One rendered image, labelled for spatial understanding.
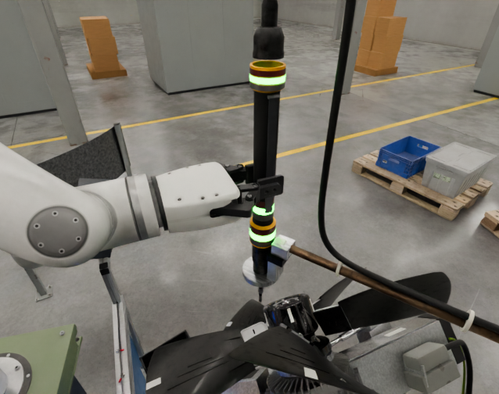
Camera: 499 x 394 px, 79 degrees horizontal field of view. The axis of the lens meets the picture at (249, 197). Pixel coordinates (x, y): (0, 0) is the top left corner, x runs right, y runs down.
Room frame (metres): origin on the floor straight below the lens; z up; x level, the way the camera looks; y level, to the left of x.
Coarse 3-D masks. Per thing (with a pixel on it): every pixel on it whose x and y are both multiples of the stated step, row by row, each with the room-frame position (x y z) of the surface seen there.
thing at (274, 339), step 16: (256, 336) 0.29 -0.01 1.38; (272, 336) 0.30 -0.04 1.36; (288, 336) 0.31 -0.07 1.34; (240, 352) 0.23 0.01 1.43; (256, 352) 0.24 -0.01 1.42; (272, 352) 0.24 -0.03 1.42; (288, 352) 0.25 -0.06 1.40; (304, 352) 0.26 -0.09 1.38; (320, 352) 0.31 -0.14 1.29; (272, 368) 0.20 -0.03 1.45; (288, 368) 0.20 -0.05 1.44; (320, 368) 0.22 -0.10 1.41; (336, 368) 0.25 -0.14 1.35; (336, 384) 0.19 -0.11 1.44; (352, 384) 0.20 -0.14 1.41
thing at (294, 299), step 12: (276, 300) 0.50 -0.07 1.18; (288, 300) 0.48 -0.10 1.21; (300, 300) 0.44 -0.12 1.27; (264, 312) 0.44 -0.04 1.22; (276, 312) 0.42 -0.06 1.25; (300, 312) 0.42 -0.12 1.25; (276, 324) 0.40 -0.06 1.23; (288, 324) 0.40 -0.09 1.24; (300, 324) 0.40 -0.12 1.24; (312, 324) 0.40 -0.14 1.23; (312, 336) 0.39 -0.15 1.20; (324, 336) 0.42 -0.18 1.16; (324, 348) 0.36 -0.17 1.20
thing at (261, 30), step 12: (264, 0) 0.38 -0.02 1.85; (276, 0) 0.38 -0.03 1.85; (264, 12) 0.38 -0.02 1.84; (276, 12) 0.38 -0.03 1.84; (264, 24) 0.38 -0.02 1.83; (276, 24) 0.38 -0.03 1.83; (264, 36) 0.37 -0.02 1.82; (276, 36) 0.37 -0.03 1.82; (264, 48) 0.37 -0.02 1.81; (276, 48) 0.37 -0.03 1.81; (252, 252) 0.38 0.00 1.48; (264, 252) 0.37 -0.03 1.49; (264, 264) 0.37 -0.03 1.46
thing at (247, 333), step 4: (256, 324) 0.43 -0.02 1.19; (260, 324) 0.43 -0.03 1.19; (264, 324) 0.43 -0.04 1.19; (248, 328) 0.42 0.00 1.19; (252, 328) 0.42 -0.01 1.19; (256, 328) 0.42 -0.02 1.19; (260, 328) 0.42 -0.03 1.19; (264, 328) 0.42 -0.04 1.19; (244, 332) 0.41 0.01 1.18; (248, 332) 0.41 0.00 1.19; (252, 332) 0.41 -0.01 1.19; (256, 332) 0.41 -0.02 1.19; (260, 332) 0.41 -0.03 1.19; (244, 336) 0.40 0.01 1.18; (248, 336) 0.40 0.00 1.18; (252, 336) 0.40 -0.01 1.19; (244, 340) 0.39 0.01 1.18
